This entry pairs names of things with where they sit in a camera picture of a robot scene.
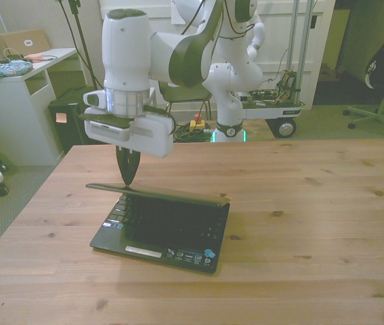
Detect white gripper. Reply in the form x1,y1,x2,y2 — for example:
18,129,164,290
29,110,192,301
83,106,175,189

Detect black netbook laptop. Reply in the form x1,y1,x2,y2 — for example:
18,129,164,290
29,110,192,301
85,182,232,274

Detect black bin with sticky note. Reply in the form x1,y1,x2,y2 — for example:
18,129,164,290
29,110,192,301
47,96,93,153

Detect yellow emergency stop button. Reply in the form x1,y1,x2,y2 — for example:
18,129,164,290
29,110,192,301
190,114,207,131

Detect dark plywood chair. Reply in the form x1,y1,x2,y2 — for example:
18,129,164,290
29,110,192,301
157,80,213,123

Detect white desk with shelf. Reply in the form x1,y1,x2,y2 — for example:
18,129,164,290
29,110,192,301
0,47,87,167

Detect pink round object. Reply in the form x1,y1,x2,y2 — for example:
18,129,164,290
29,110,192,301
25,51,45,64

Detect white paper sheet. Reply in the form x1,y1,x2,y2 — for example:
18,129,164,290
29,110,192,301
170,0,186,25

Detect patterned fabric pouch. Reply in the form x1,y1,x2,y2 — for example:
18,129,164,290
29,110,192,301
0,59,33,81

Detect cardboard box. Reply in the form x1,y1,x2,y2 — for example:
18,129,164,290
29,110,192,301
0,28,52,57

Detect office chair with star base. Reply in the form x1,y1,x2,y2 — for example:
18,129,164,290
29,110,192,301
342,93,384,138

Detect wrist camera with grille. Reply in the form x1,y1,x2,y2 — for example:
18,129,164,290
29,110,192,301
79,112,133,144

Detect coiled green cable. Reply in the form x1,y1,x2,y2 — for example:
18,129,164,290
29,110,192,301
173,124,213,144

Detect black camera stand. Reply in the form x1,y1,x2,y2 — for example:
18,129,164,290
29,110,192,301
56,0,106,99

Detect mobile cart with aluminium frame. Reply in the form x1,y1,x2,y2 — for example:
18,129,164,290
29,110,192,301
232,0,316,139

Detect white desk cable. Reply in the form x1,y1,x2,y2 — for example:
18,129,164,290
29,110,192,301
0,47,57,65

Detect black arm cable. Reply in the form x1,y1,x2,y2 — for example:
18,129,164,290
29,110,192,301
180,0,257,47

